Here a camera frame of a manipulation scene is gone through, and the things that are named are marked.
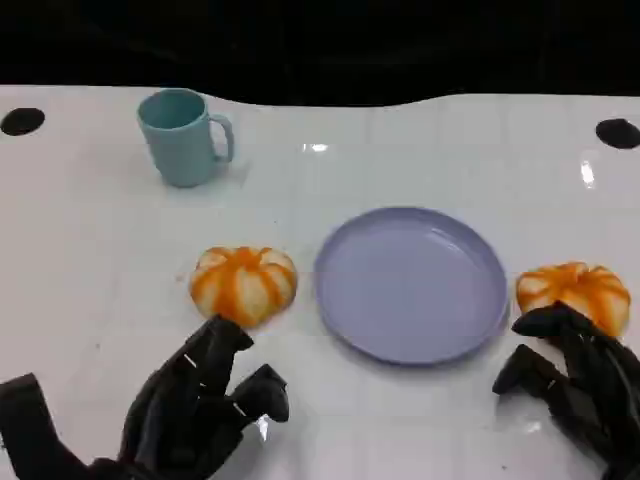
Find pale green mug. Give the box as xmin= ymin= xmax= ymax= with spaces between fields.
xmin=137 ymin=88 xmax=236 ymax=189

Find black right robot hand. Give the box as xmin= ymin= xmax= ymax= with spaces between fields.
xmin=492 ymin=303 xmax=640 ymax=480

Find black backdrop cloth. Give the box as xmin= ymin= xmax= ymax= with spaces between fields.
xmin=0 ymin=0 xmax=640 ymax=107

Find lilac plate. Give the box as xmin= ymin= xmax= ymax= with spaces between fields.
xmin=313 ymin=206 xmax=510 ymax=366

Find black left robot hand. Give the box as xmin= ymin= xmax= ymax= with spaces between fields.
xmin=92 ymin=314 xmax=291 ymax=480

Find orange and white bread roll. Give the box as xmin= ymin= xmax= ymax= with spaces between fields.
xmin=515 ymin=261 xmax=632 ymax=339
xmin=189 ymin=245 xmax=300 ymax=330

